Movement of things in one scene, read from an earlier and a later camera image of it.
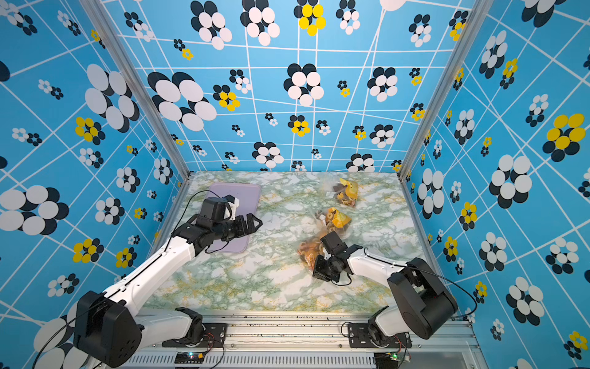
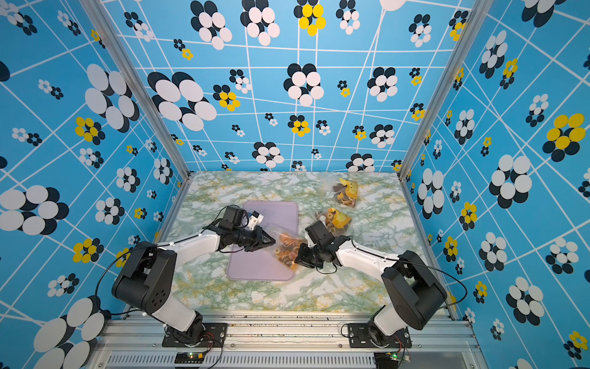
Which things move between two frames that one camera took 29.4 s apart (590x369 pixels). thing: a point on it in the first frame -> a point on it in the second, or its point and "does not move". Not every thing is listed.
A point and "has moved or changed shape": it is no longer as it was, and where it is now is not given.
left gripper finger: (250, 227) -> (263, 237)
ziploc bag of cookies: (346, 192) does not move
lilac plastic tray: (248, 195) -> (263, 264)
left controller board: (189, 357) does not move
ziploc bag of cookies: (308, 251) has moved or changed shape
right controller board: (386, 360) does not move
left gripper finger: (245, 231) -> (266, 241)
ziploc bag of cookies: (328, 220) does not move
